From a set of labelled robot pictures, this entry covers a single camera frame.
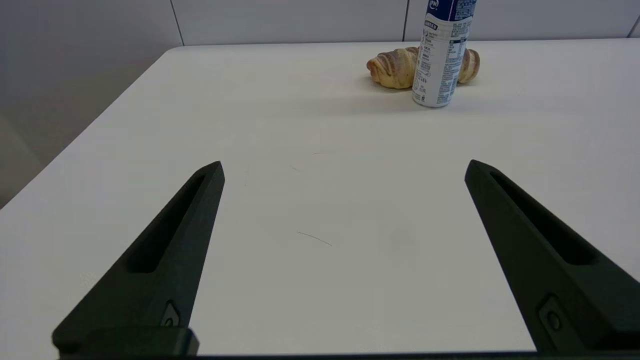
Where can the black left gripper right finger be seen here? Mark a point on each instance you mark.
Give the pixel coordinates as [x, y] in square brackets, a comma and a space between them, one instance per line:
[545, 270]

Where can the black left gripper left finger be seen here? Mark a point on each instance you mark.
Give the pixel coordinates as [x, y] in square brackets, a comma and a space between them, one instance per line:
[160, 270]

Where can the long twisted bread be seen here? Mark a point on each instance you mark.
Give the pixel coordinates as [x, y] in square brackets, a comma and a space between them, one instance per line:
[395, 67]

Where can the blue and white bottle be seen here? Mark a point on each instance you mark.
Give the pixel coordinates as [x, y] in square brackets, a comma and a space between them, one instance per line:
[440, 65]

